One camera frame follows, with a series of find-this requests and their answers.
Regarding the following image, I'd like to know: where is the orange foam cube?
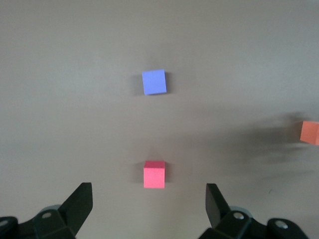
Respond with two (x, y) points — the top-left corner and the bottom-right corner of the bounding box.
(300, 120), (319, 146)

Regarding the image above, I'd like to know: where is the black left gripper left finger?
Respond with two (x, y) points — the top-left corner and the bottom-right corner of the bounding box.
(0, 182), (94, 239)

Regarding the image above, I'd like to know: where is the pink-red foam cube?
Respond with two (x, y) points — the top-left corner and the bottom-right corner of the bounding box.
(143, 160), (166, 189)

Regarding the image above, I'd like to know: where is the blue-purple foam cube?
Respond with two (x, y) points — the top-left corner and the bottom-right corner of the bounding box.
(141, 69), (167, 96)

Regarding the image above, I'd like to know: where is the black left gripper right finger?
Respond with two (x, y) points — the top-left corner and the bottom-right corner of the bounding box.
(200, 183), (310, 239)

